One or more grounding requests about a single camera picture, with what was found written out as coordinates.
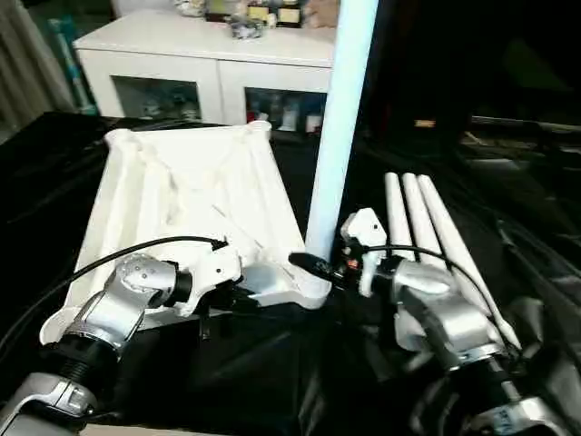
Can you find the white plastic table top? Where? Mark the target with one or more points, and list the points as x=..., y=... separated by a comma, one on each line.
x=204, y=191

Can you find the white plastic table leg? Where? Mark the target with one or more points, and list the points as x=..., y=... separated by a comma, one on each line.
x=338, y=136
x=420, y=213
x=397, y=209
x=447, y=222

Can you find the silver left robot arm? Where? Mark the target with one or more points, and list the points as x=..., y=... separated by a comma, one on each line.
x=113, y=309

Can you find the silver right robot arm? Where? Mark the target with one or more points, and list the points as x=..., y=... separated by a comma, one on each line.
x=454, y=318

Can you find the black work mat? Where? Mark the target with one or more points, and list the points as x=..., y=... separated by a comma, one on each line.
x=254, y=363

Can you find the small yellow label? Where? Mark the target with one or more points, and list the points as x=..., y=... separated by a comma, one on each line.
x=425, y=123

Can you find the white glass-door cabinet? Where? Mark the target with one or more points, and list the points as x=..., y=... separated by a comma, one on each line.
x=181, y=59

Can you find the dark item on cabinet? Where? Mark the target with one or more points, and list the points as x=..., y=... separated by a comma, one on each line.
x=247, y=27

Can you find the grey curtain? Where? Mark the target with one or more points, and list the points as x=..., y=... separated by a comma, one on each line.
x=32, y=63

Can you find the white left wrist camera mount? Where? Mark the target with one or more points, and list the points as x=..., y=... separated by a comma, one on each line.
x=215, y=272

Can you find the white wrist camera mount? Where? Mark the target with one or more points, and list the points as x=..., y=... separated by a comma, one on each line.
x=365, y=227
x=215, y=272

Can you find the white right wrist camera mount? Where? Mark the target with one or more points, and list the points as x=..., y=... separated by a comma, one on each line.
x=365, y=227

